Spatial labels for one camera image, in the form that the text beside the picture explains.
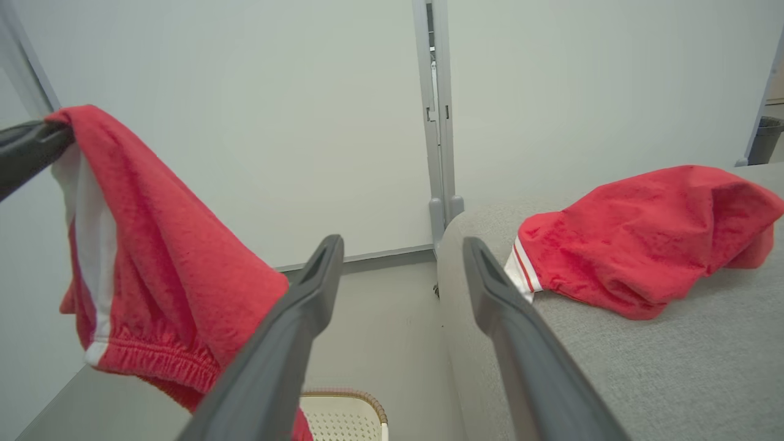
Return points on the pink perforated laundry basket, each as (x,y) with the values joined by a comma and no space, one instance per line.
(343,416)

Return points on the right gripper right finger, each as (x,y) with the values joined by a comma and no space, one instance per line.
(539,380)

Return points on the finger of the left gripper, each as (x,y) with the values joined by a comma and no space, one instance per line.
(27,153)

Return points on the long grey partition foot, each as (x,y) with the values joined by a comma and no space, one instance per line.
(435,220)

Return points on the grey fabric sofa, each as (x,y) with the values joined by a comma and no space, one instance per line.
(674,367)

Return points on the dark waste bin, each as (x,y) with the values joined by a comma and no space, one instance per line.
(767,139)

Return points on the red shorts with white stripe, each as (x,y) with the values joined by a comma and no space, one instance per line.
(165,263)

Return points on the grey partition edge post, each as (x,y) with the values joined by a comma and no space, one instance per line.
(762,98)

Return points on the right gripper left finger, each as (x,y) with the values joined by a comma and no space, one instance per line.
(269,355)

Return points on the red shirt with striped cuff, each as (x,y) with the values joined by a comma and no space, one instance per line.
(643,239)

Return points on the short grey partition foot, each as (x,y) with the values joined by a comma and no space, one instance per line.
(456,207)

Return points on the grey corner partition frame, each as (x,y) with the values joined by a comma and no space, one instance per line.
(27,55)

